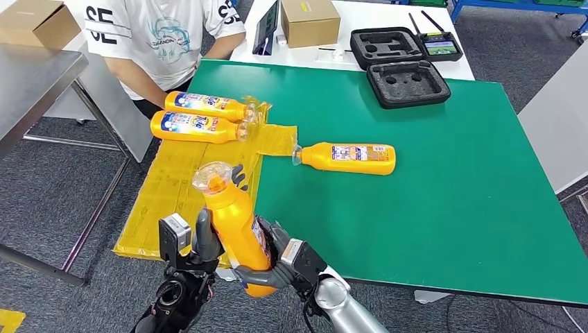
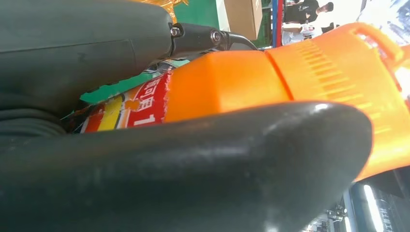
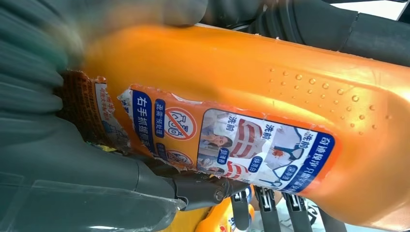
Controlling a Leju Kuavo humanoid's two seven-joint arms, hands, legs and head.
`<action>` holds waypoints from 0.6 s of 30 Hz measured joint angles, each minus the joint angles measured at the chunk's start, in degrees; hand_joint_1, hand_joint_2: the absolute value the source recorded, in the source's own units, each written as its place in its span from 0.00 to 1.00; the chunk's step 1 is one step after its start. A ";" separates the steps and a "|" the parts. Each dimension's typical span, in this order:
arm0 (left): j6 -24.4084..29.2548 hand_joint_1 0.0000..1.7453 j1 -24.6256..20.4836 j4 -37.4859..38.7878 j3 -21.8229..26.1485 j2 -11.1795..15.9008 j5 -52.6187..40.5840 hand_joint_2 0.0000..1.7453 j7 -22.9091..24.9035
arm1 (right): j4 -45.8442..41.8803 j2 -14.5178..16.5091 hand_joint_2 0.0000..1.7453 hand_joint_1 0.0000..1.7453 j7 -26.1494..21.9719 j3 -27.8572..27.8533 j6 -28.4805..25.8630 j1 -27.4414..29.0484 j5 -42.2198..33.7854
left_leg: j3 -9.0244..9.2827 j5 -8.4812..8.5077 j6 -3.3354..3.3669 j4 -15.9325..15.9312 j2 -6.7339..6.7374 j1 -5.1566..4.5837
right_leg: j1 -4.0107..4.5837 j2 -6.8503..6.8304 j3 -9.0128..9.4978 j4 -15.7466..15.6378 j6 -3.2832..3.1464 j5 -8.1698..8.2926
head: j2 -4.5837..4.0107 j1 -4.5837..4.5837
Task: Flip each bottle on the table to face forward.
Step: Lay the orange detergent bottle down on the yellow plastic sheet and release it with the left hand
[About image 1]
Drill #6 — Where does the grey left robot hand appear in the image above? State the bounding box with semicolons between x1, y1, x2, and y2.
190;164;249;266

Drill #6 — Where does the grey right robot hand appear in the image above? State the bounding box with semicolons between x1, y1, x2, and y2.
234;216;295;291

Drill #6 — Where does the orange detergent bottle clear cap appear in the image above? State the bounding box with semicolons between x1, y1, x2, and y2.
150;110;249;145
164;91;257;123
191;162;277;299
292;142;397;176

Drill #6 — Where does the black tablet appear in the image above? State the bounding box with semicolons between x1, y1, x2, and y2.
251;0;280;56

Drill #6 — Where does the yellow taped cardboard sheet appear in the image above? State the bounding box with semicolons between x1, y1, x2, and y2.
112;95;299;269

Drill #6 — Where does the black foam-lined open case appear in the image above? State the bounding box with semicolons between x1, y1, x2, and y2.
349;26;452;110

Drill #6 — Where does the person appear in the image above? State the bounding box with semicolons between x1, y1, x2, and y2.
83;0;247;121

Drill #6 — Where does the yellow floor tape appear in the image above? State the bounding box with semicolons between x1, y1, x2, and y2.
0;309;26;333

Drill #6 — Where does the cardboard box yellow sticker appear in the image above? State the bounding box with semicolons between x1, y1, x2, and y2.
280;0;342;49

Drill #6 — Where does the steel table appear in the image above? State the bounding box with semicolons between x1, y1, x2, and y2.
0;43;134;288

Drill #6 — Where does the black remote controller with antennas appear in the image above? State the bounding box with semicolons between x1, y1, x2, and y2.
408;10;464;62

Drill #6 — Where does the plain brown cardboard box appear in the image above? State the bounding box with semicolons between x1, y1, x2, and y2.
0;0;82;50

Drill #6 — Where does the light grey table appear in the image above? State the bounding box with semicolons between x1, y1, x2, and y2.
518;43;588;195

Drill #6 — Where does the blue metal rack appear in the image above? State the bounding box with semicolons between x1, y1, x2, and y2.
449;0;588;44

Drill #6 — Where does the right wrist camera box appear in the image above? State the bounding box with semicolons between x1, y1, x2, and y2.
280;239;328;288

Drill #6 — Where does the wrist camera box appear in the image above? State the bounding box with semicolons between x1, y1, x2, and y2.
158;213;192;268
280;239;328;288

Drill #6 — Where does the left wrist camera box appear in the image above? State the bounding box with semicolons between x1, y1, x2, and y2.
158;213;192;268

